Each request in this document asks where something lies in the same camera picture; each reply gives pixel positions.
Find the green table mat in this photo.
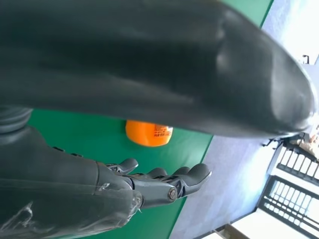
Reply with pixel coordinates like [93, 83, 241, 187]
[26, 0, 274, 239]

